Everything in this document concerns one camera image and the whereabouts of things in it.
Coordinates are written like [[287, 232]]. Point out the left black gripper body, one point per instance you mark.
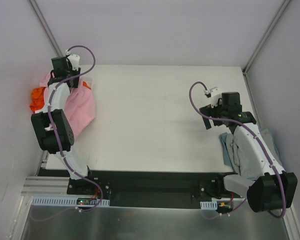
[[73, 81]]

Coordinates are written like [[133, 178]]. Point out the right slotted cable duct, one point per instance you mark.
[[209, 205]]

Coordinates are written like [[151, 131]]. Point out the white t shirt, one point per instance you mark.
[[41, 121]]

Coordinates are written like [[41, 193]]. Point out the slotted cable duct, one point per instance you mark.
[[209, 205], [60, 201]]

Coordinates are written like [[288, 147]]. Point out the right aluminium corner post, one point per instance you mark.
[[266, 35]]

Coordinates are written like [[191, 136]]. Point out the orange t shirt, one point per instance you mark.
[[37, 99]]

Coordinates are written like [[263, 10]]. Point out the left slotted cable duct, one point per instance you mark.
[[60, 201]]

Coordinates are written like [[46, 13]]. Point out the pink t shirt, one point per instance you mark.
[[80, 107]]

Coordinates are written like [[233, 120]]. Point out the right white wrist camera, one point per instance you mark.
[[214, 94]]

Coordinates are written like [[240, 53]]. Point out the blue folded t shirt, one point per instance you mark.
[[223, 147]]

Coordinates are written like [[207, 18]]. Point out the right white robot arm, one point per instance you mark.
[[268, 187]]

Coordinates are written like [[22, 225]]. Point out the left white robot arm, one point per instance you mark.
[[51, 126]]

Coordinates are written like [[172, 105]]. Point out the left aluminium corner post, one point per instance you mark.
[[45, 27]]

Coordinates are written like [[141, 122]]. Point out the grey folded t shirt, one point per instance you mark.
[[240, 155]]

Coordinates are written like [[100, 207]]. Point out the aluminium corner post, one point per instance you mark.
[[45, 27], [266, 35]]

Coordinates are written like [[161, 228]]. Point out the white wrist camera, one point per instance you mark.
[[214, 94], [73, 60]]

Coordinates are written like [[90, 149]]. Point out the aluminium extrusion rail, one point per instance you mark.
[[50, 179]]

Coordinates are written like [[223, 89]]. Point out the white plastic bin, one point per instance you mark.
[[87, 82]]

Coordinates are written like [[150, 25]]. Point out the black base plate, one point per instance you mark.
[[140, 189]]

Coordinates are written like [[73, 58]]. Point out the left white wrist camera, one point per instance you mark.
[[73, 60]]

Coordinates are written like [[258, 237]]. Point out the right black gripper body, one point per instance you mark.
[[209, 114]]

